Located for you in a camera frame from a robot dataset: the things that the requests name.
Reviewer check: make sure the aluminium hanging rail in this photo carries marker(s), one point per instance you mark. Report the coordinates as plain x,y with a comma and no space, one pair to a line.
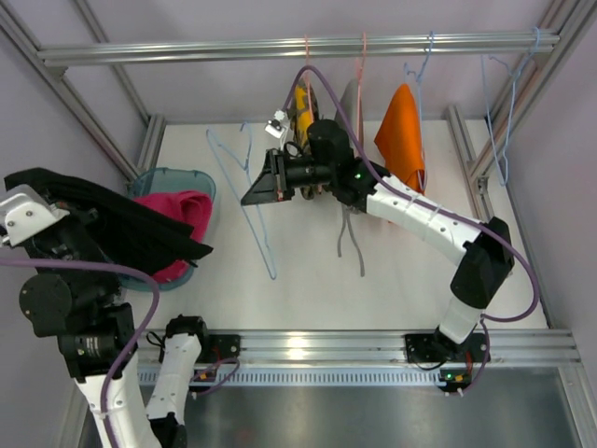
537,41

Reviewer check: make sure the orange trousers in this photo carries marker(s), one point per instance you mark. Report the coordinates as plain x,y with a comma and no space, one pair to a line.
399,140

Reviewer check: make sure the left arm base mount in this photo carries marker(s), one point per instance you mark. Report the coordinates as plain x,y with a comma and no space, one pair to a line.
221,362

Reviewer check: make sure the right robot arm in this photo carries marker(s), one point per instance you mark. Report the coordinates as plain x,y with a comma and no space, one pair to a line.
478,250

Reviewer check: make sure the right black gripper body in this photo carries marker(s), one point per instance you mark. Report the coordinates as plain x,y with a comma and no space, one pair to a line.
280,174

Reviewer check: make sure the blue hanger with orange trousers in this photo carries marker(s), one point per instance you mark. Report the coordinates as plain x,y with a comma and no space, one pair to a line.
418,76

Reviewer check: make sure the teal plastic bin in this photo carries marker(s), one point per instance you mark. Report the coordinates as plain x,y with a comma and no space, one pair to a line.
174,180

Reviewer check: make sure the camouflage trousers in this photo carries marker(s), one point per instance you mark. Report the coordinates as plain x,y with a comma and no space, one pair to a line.
303,112

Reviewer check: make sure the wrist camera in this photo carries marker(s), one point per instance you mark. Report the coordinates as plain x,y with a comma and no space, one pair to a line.
278,125
25,213

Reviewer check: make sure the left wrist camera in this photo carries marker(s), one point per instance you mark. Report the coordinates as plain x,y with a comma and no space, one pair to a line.
25,213

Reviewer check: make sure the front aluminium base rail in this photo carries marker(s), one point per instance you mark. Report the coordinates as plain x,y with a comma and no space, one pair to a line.
508,347

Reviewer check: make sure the black trousers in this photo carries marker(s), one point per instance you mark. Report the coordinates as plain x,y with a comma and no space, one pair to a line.
128,232

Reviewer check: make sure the grey trousers with drawstrings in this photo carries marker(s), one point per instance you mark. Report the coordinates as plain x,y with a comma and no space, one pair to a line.
352,106

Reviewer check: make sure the pink hanger with grey trousers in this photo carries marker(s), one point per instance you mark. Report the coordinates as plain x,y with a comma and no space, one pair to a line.
360,64

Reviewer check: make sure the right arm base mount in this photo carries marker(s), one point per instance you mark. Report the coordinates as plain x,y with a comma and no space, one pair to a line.
458,365

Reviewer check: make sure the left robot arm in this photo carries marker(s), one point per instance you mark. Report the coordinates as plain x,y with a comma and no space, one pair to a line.
96,337

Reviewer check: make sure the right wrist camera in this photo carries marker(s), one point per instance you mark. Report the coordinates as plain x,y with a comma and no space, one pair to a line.
278,125

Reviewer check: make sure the slotted grey cable duct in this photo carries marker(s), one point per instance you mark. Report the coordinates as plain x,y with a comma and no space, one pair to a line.
330,376

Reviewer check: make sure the pink trousers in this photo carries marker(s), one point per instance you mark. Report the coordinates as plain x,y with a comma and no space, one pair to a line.
192,208

